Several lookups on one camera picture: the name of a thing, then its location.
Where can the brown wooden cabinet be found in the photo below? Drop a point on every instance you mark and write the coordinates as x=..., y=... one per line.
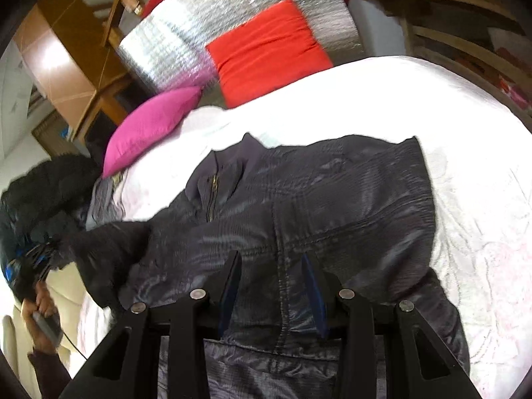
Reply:
x=62, y=50

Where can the red cushion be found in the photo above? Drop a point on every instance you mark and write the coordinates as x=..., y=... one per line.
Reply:
x=266, y=50

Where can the dark grey jacket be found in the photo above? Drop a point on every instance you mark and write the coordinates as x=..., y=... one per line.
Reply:
x=332, y=199

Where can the black fluffy coat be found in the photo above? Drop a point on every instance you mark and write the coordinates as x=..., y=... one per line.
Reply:
x=45, y=191

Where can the grey cloth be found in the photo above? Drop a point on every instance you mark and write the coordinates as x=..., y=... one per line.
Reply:
x=104, y=203

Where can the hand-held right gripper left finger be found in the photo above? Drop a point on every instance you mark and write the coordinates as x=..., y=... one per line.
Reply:
x=230, y=295

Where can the white bedspread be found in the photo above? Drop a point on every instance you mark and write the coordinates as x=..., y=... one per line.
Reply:
x=478, y=174

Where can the cream sofa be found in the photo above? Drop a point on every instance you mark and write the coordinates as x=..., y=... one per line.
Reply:
x=66, y=299

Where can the wooden shelf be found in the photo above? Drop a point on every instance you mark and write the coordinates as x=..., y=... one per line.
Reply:
x=457, y=41

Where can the pink cushion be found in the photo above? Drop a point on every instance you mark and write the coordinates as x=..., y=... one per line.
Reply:
x=145, y=129

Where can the person's left hand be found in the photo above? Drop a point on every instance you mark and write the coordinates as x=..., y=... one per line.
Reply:
x=43, y=299

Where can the silver foil mat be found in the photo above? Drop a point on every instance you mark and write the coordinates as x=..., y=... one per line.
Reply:
x=232, y=4

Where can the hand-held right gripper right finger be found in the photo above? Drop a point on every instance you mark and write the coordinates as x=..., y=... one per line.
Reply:
x=316, y=299

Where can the wooden ladder frame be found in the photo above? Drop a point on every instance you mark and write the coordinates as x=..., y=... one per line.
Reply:
x=120, y=4

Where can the person's left forearm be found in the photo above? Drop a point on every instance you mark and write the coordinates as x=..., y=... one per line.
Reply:
x=48, y=370

